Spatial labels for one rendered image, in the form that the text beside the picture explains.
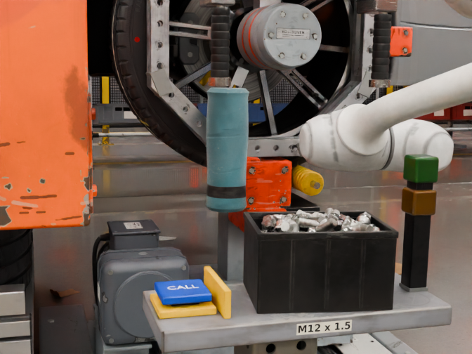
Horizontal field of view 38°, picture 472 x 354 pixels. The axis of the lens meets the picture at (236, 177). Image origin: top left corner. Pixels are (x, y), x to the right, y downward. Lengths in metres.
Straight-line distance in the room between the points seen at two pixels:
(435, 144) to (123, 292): 0.66
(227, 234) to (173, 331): 0.88
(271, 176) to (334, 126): 0.35
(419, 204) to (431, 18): 0.95
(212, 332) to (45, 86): 0.48
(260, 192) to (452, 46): 0.70
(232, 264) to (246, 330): 0.86
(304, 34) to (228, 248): 0.61
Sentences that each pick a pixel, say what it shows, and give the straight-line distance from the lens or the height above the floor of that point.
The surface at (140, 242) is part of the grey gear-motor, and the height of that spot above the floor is 0.40.
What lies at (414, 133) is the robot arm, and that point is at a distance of 1.35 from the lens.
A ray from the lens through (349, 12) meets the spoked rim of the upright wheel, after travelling 1.76.
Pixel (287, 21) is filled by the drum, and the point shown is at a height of 0.88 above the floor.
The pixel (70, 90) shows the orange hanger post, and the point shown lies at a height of 0.74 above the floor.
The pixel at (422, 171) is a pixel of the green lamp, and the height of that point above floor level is 0.64.
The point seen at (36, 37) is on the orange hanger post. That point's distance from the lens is 1.14.
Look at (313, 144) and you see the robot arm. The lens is 1.29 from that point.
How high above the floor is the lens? 0.79
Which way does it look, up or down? 9 degrees down
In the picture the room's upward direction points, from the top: 1 degrees clockwise
